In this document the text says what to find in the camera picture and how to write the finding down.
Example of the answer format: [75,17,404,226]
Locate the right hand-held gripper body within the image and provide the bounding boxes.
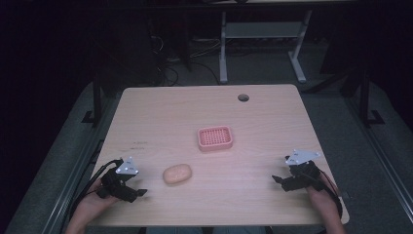
[283,148,325,193]

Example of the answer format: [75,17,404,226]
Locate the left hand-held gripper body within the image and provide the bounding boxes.
[95,156,140,202]

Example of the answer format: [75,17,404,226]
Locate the orange oval soap bar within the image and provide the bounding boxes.
[162,163,193,186]

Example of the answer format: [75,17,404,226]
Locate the pink perforated soap dish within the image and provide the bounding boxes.
[197,125,235,153]

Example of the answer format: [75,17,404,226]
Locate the person's left hand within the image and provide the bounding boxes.
[77,178,119,223]

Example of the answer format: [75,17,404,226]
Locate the person's right hand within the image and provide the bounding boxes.
[306,174,341,222]

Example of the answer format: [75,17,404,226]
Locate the black metal stand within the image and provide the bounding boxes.
[357,69,387,129]
[81,69,106,129]

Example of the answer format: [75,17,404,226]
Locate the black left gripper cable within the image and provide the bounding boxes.
[67,158,124,228]

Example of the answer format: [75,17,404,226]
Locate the black and red gripper cable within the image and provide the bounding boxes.
[316,167,345,219]

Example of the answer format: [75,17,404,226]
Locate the tangle of floor cables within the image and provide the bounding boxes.
[149,32,222,87]

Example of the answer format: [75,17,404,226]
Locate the white metal desk frame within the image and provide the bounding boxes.
[218,9,314,85]

